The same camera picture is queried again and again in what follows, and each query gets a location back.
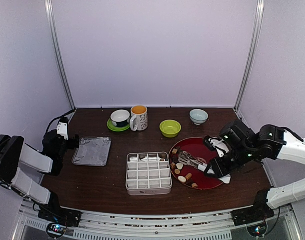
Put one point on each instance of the red round tray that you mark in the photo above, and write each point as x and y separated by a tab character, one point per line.
196	147

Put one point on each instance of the silver divided tin box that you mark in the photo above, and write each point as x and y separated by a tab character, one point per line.
147	175

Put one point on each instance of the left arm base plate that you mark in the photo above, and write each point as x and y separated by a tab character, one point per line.
64	217

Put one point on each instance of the green saucer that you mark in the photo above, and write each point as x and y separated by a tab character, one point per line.
116	128

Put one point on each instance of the white metal tongs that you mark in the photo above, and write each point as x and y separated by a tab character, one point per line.
188	160

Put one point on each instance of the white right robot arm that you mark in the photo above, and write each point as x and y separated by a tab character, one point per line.
280	144

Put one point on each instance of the round tan chocolate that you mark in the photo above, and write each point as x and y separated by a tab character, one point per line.
177	171

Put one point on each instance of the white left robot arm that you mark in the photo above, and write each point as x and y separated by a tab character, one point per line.
15	152

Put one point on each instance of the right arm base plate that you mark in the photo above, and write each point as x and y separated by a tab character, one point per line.
251	215

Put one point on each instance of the lime green bowl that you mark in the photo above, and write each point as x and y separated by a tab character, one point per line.
170	128

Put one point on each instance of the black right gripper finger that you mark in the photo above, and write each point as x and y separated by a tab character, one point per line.
217	163
215	172

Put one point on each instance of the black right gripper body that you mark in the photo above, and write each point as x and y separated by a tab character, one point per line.
242	155

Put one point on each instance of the bunny print tin lid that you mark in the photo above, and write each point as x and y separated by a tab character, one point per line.
92	151

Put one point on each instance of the dark white-lined cup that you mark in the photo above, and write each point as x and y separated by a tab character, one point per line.
120	117

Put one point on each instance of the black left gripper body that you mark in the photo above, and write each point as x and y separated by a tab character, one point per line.
72	144

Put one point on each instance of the aluminium front rail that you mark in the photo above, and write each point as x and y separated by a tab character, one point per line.
216	225

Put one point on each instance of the white patterned mug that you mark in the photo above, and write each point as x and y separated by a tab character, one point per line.
139	118

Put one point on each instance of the aluminium frame post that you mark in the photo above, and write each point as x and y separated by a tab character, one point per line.
256	33
57	51

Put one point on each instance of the brown cylinder chocolate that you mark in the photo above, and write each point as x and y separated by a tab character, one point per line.
188	176

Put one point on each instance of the right aluminium frame post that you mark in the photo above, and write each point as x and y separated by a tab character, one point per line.
256	33

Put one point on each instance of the tan square chocolate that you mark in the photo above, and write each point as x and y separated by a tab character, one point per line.
172	165

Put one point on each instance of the pale blue ceramic bowl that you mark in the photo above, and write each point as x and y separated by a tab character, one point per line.
198	116

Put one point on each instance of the left aluminium frame post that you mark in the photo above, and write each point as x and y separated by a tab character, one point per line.
57	51

